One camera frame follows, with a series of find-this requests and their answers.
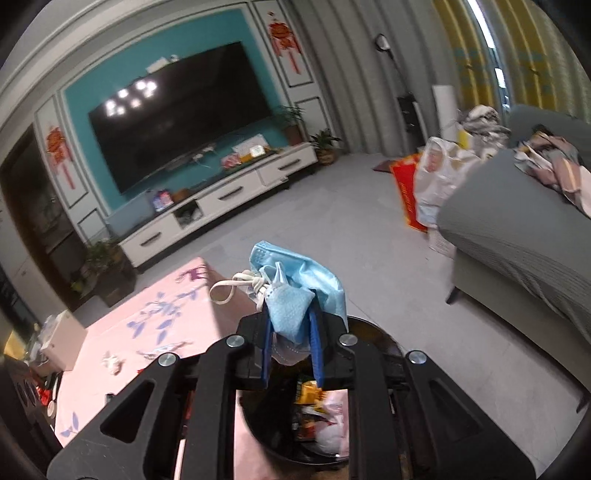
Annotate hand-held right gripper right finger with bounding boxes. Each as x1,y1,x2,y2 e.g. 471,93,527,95
307,305,539,480

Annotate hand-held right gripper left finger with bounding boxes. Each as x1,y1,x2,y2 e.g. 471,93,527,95
46,314,274,480

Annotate blue face mask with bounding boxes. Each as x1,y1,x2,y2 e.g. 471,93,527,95
210,240,348,366

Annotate black trash bin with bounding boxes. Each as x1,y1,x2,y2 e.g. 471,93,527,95
235,315,419,472

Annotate red snack packet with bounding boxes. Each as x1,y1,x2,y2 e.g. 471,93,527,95
295,408,324,442

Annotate pink printed tablecloth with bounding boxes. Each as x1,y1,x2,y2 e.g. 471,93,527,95
54,257,278,480

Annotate white tv cabinet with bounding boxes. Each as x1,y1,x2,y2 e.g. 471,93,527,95
117,142,320,269

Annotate bushy potted plant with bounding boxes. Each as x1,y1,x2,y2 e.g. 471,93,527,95
71,237,138,308

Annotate red paper bag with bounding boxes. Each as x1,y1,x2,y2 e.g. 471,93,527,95
389,154,433,232

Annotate translucent storage box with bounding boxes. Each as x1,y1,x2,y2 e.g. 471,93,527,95
106,200,156,232

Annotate white box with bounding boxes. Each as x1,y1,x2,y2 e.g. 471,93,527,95
41,308,87,371

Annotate small potted plant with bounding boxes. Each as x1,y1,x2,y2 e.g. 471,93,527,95
308,129,343,165

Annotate white desk calendar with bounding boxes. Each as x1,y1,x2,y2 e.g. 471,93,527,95
232,134,269,160

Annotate white plastic bag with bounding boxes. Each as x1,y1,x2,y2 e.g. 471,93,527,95
412,136,482,228

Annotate grey sofa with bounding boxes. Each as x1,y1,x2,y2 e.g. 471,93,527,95
435,104,591,418

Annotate tall potted plant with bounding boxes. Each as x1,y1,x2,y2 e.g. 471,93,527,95
272,105,306,147

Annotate black television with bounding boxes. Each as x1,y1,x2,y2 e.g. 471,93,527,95
88,41,274,195

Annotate dark wooden cabinet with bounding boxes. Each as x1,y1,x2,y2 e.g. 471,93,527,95
0,122,89,324

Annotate upright vacuum cleaner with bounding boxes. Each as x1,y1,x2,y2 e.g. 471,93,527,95
375,33,424,145

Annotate grey curtain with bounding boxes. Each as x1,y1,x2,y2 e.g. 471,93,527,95
305,0,465,155

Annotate patterned cloth pile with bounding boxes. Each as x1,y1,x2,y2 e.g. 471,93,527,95
456,104,512,154

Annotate red knot decoration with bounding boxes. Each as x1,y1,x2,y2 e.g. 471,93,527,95
45,126,78,191
267,11,304,75

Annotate pink grey clothes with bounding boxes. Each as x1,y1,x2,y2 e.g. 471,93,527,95
514,130,591,214

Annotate yellow patterned curtain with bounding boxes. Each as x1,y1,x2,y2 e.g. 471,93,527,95
431,0,591,118

